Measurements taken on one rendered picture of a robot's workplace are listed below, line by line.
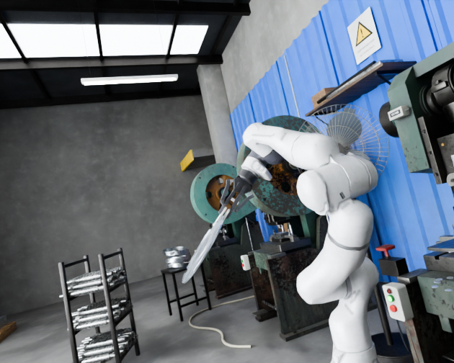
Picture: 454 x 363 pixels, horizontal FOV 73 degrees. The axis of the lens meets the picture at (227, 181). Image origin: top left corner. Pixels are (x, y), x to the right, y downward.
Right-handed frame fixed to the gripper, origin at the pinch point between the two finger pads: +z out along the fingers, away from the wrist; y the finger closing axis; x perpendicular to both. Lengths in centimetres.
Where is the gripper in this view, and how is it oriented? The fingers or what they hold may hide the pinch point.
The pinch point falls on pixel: (223, 215)
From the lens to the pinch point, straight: 119.7
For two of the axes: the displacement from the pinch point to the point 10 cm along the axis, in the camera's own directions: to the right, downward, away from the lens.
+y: -8.3, -5.5, -0.7
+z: -5.3, 8.2, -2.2
